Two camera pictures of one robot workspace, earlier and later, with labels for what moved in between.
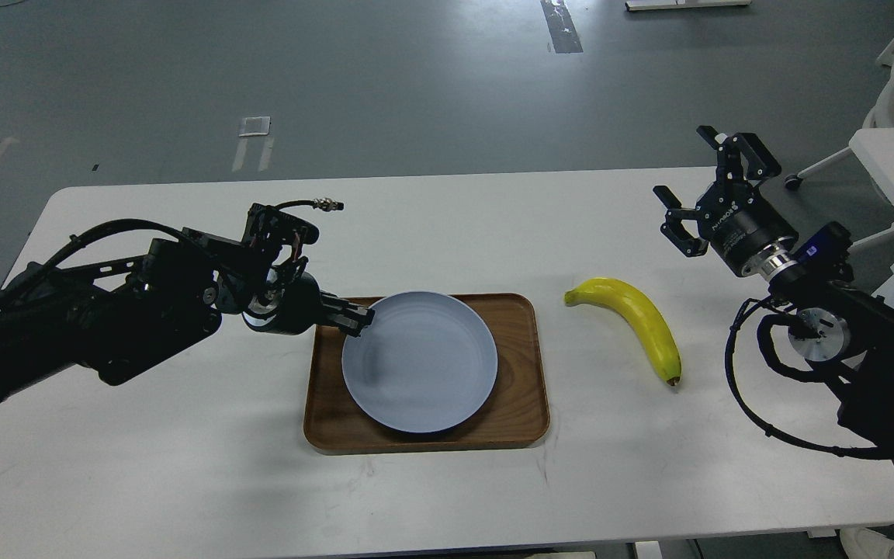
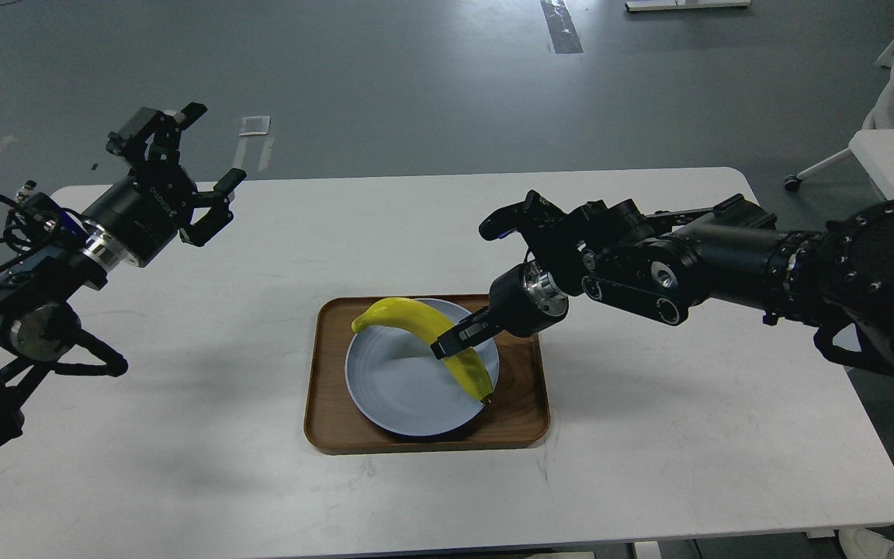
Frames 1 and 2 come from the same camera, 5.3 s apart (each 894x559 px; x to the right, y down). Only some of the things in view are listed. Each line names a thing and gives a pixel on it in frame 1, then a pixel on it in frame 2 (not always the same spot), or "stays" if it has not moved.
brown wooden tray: x=515 y=411 stays
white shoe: x=868 y=543 stays
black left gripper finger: x=333 y=304 -> x=162 y=130
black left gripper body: x=289 y=303 -> x=138 y=220
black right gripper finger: x=741 y=157 -> x=475 y=323
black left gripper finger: x=352 y=321 -> x=199 y=232
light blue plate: x=427 y=362 stays
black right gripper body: x=738 y=221 -> x=524 y=297
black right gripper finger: x=674 y=230 -> x=472 y=331
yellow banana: x=640 y=310 -> x=409 y=313
